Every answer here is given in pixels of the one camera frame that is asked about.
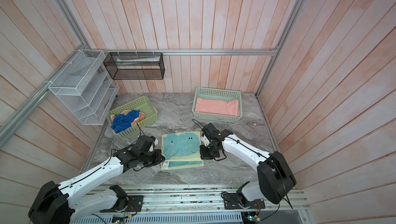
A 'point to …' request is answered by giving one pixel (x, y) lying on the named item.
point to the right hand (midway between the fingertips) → (202, 156)
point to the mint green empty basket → (217, 94)
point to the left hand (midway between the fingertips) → (164, 161)
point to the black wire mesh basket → (135, 65)
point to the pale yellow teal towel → (181, 150)
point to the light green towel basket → (142, 104)
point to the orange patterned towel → (141, 117)
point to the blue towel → (121, 122)
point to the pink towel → (231, 108)
